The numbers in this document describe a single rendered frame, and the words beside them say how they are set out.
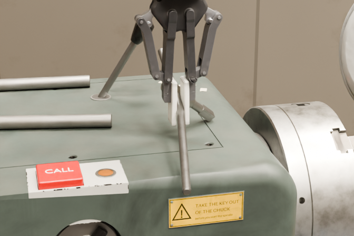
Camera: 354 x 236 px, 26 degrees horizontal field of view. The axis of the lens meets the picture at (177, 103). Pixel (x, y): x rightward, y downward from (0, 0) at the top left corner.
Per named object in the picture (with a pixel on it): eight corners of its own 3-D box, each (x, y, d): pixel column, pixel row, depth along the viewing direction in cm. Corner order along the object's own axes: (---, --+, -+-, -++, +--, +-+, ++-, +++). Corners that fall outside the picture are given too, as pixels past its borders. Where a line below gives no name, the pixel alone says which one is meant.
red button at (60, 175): (39, 196, 102) (38, 182, 101) (36, 177, 108) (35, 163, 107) (84, 191, 103) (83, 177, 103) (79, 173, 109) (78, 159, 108)
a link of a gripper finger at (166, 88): (171, 70, 114) (151, 71, 114) (171, 102, 116) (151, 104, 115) (169, 67, 116) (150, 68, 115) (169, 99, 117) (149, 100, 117)
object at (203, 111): (204, 116, 126) (158, 84, 119) (214, 108, 126) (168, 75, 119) (207, 125, 125) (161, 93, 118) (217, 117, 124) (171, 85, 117)
